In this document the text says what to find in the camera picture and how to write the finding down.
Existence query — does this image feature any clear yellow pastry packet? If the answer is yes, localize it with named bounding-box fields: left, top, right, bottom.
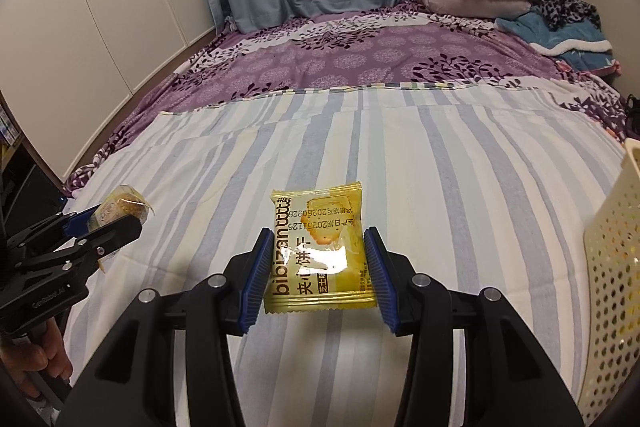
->
left=86, top=184, right=156, bottom=275

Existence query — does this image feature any cream perforated plastic basket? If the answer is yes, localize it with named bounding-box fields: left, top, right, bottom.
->
left=578, top=139, right=639, bottom=426

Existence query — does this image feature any person's left hand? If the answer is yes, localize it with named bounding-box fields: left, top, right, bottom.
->
left=1, top=317, right=73, bottom=399

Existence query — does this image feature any striped white blue sheet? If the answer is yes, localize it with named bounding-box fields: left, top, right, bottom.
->
left=65, top=77, right=625, bottom=395

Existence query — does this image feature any white wardrobe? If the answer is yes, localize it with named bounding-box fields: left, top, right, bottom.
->
left=1, top=0, right=215, bottom=180

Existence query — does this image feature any purple floral bed sheet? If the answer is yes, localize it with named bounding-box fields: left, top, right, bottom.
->
left=63, top=1, right=628, bottom=196

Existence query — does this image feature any black backpack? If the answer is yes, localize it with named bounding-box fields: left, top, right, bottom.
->
left=625, top=94, right=640, bottom=140

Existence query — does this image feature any blue folded blanket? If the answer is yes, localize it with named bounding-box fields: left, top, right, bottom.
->
left=495, top=12, right=620, bottom=77

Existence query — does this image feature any leopard print cloth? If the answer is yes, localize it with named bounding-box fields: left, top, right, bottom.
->
left=532, top=0, right=602, bottom=31

